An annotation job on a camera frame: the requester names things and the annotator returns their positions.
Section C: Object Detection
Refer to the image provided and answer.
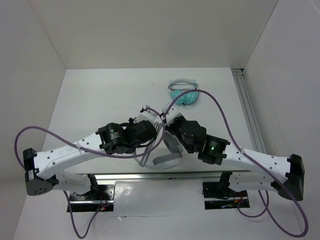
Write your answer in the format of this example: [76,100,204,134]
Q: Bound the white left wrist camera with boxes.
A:
[133,105,161,126]

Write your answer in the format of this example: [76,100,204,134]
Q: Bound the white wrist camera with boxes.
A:
[133,105,161,126]
[161,102,182,126]

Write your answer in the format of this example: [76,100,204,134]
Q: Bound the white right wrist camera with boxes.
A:
[161,102,182,126]

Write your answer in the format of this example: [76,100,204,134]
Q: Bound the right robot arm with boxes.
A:
[165,115,305,201]

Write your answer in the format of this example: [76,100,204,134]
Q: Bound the grey headphone cable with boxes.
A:
[139,121,166,168]

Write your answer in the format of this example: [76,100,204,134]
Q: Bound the grey white headphones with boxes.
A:
[133,130,184,171]

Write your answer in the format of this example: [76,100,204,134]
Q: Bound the teal white headphones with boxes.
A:
[167,77,200,107]

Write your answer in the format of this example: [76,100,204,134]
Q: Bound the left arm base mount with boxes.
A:
[67,180,116,213]

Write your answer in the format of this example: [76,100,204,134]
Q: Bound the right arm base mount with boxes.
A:
[202,172,250,210]

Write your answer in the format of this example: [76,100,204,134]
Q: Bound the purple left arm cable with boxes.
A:
[14,105,166,239]

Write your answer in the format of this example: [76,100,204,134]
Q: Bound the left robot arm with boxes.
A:
[23,120,157,200]

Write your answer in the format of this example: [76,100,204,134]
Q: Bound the aluminium side rail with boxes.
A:
[231,68,267,154]

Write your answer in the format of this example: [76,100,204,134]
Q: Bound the aluminium front rail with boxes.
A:
[61,169,251,182]

